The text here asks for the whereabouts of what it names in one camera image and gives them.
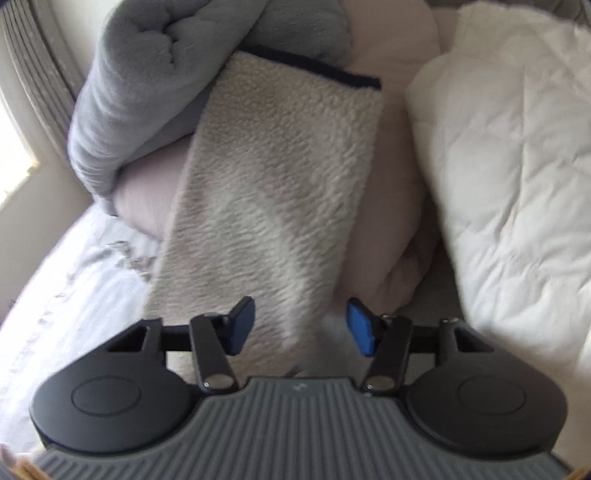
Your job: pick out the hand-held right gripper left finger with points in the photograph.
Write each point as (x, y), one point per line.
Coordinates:
(242, 323)

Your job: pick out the grey fleece blanket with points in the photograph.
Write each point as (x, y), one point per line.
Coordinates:
(138, 69)

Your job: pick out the grey patterned curtain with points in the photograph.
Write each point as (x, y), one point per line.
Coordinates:
(41, 69)

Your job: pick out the pink pillow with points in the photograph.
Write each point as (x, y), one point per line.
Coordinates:
(397, 207)

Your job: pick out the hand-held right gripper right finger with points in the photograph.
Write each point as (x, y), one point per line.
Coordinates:
(360, 325)

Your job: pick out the beige sherpa fleece garment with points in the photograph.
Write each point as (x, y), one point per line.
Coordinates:
(277, 184)

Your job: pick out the window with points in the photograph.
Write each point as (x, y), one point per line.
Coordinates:
(14, 152)

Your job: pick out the white quilted duvet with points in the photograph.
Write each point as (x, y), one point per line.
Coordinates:
(508, 161)

